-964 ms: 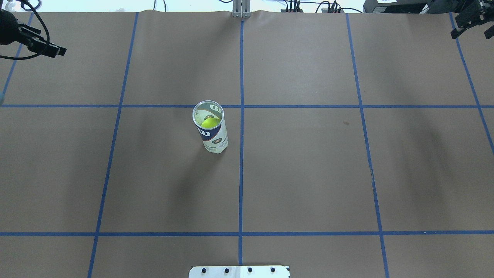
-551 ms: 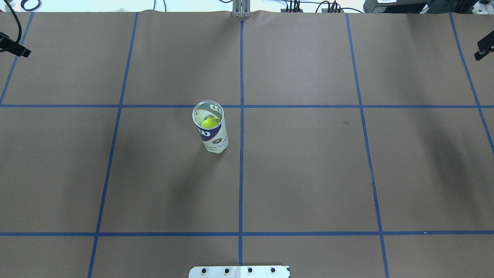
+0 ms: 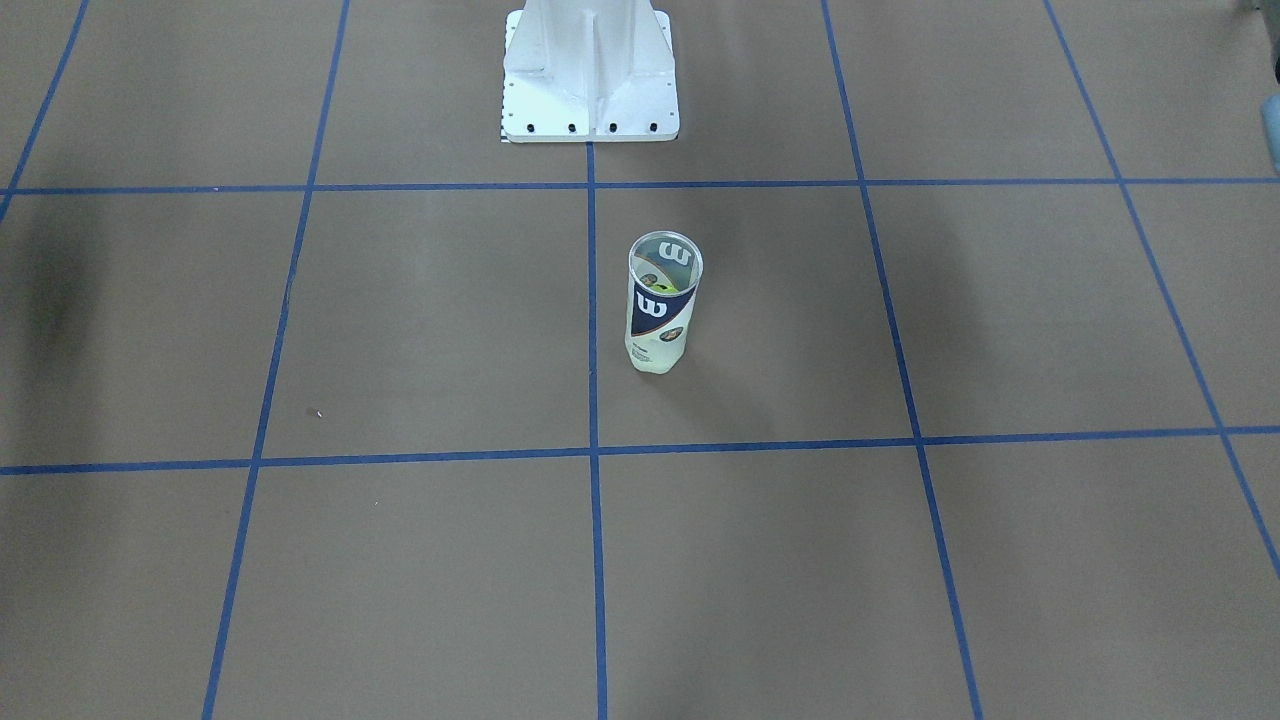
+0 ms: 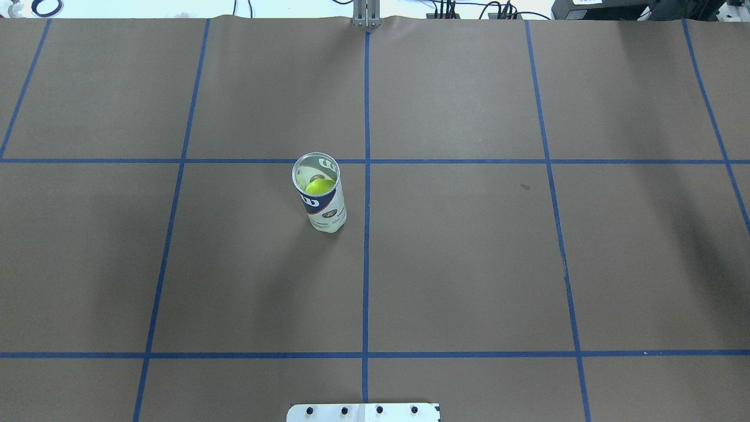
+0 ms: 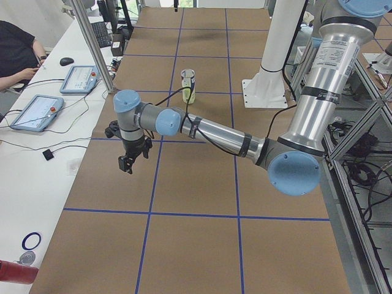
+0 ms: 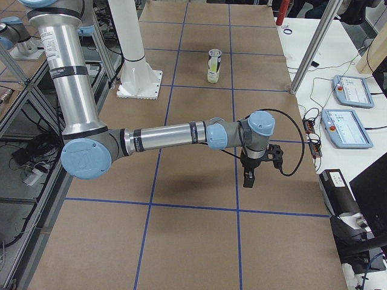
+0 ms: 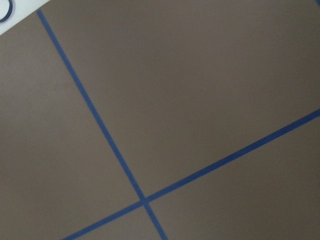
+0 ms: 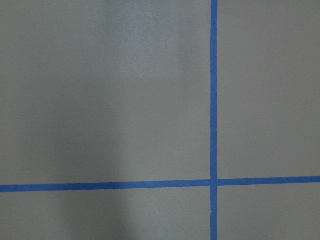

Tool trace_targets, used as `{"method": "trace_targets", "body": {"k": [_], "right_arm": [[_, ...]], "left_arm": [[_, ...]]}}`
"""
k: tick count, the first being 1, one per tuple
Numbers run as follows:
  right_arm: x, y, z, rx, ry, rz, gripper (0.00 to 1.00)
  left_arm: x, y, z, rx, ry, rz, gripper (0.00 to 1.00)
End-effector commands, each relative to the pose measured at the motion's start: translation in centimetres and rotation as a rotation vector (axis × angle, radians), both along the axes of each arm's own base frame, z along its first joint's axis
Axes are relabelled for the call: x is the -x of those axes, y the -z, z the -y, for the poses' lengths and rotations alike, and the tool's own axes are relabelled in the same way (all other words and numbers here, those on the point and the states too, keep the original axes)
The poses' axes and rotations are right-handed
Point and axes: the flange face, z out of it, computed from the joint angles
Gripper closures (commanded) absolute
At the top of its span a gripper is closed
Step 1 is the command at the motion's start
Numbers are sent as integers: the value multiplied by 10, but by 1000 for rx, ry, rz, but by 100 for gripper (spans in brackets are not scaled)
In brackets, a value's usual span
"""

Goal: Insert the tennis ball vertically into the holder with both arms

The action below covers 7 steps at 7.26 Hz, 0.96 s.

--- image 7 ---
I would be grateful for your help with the brown paper table cover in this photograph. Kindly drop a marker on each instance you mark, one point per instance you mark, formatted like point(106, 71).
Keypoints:
point(161, 120)

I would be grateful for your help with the blue tape roll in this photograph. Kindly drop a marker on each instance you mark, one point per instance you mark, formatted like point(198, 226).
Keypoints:
point(6, 10)

